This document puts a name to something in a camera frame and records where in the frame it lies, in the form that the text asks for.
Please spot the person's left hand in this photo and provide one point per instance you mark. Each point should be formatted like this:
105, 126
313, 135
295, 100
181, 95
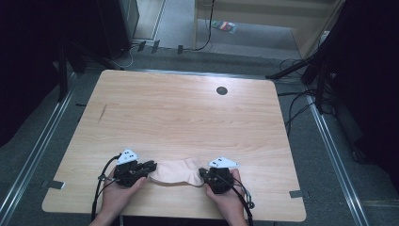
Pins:
117, 197

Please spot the person's right hand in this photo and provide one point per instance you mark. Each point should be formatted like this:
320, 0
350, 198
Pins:
230, 202

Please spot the metal floor rail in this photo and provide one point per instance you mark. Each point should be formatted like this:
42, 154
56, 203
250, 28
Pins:
37, 147
332, 150

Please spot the black upright stand post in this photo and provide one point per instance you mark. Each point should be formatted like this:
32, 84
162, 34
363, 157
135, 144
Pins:
62, 75

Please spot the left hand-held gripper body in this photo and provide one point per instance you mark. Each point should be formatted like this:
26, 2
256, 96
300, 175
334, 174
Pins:
127, 171

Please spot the grey tape strip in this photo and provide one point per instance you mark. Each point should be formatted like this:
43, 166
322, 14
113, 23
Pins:
296, 194
53, 184

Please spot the small black floor block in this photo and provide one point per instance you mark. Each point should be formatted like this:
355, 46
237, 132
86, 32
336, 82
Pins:
180, 49
141, 46
156, 46

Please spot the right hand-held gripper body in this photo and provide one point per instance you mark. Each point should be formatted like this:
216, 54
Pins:
221, 179

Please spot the black metal stand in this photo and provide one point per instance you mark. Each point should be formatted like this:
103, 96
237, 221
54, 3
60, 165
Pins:
320, 59

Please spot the dark cabinet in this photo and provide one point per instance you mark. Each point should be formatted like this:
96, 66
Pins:
116, 25

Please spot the black round table grommet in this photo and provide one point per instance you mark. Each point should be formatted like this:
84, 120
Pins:
221, 90

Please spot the colourful flat packet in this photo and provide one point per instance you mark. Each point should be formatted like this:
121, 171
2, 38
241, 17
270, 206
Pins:
224, 26

